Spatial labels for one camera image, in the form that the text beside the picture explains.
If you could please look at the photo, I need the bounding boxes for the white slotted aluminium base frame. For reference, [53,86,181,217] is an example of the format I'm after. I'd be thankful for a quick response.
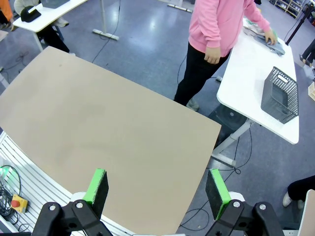
[0,130,138,236]

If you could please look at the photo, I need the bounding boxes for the black cable bundle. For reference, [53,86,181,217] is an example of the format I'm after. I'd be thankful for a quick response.
[0,166,23,226]

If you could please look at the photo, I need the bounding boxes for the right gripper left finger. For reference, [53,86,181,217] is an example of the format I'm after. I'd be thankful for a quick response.
[31,168,116,236]

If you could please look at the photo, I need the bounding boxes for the person in pink hoodie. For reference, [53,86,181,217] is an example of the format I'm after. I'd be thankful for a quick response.
[173,0,261,112]

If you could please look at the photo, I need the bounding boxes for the black box under table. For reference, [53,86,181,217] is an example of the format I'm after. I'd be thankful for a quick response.
[209,104,248,148]

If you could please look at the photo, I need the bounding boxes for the yellow emergency stop button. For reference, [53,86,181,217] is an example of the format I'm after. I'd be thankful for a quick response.
[11,194,29,214]

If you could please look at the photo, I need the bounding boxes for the person in orange top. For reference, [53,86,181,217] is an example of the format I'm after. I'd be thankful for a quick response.
[0,0,14,30]

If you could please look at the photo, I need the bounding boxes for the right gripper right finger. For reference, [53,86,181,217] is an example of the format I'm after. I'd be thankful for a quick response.
[205,169,286,236]

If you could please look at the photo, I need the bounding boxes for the folded cloths on table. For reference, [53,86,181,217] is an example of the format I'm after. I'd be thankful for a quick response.
[243,19,279,42]

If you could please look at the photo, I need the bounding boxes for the white table with curved edge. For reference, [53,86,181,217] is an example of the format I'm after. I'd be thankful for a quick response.
[12,0,88,52]
[216,17,300,167]

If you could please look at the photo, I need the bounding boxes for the grey laptop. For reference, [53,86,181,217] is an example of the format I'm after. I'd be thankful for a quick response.
[40,0,71,9]

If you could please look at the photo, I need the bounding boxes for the person's left forearm pink sleeve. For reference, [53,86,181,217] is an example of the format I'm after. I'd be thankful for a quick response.
[248,4,273,34]

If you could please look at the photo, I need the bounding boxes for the light wooden board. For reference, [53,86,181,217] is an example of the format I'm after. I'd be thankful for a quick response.
[297,189,315,236]

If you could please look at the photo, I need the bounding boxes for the wooden shoe shelf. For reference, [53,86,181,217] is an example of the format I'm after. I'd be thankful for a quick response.
[269,0,308,19]

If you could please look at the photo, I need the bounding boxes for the person in black trousers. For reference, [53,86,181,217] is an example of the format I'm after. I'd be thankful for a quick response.
[282,175,315,209]

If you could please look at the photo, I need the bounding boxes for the white table leg foot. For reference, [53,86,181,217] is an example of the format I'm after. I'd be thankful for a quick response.
[167,0,194,13]
[92,0,120,41]

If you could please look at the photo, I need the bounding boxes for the person's right forearm pink sleeve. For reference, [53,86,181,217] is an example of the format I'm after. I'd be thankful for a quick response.
[200,17,222,49]

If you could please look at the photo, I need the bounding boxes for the beige patterned cloth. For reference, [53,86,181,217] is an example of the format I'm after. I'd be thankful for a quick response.
[243,24,268,37]

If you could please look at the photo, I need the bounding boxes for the grey blue cloth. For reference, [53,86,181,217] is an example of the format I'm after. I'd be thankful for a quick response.
[255,34,286,57]

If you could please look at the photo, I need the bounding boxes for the black camera tripod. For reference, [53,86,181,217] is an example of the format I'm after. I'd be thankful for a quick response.
[284,1,315,46]

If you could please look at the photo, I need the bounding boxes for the black cap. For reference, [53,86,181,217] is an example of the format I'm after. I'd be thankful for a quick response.
[20,5,42,23]

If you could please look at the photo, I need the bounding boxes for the dark grey perforated plastic basket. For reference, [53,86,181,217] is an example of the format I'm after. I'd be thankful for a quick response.
[260,66,300,124]

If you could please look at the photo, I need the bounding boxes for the person's right hand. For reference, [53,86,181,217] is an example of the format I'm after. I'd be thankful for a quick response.
[204,46,221,65]

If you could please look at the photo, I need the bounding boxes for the person's left hand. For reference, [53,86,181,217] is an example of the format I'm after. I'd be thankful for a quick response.
[264,29,278,46]

